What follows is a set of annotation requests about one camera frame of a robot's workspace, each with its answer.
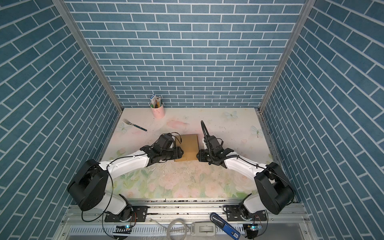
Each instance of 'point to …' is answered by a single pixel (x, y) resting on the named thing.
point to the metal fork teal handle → (128, 122)
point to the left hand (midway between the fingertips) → (181, 153)
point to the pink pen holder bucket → (158, 112)
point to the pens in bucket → (156, 102)
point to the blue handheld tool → (230, 230)
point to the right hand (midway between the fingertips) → (196, 154)
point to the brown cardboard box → (189, 146)
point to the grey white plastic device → (203, 229)
